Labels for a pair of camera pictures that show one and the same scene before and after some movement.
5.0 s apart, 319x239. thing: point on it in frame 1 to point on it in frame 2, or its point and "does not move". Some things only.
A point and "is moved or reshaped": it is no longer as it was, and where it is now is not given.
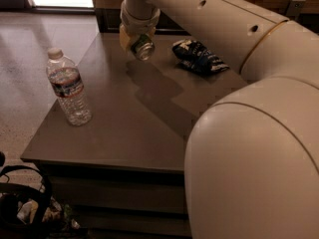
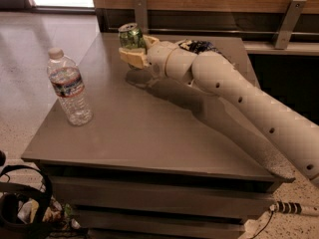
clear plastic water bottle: x=66 y=81 does not move
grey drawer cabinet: x=122 y=172 does not move
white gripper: x=139 y=25 to x=159 y=57
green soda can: x=143 y=47 is moved or reshaped
